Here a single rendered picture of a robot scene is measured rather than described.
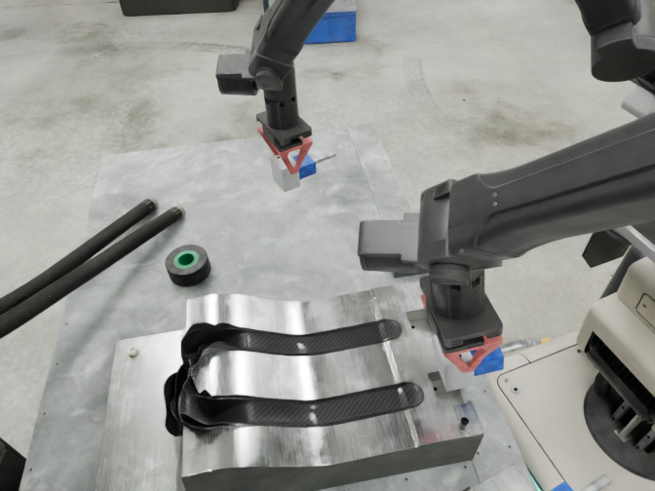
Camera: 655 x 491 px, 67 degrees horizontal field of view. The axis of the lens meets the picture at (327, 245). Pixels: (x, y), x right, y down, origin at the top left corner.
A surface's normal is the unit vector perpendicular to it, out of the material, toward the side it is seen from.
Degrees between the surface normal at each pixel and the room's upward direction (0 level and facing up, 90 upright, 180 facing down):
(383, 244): 37
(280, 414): 28
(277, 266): 0
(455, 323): 11
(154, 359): 0
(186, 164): 0
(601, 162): 66
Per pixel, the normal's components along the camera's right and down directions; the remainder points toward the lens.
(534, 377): -0.03, -0.69
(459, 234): -0.92, -0.16
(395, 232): -0.39, -0.22
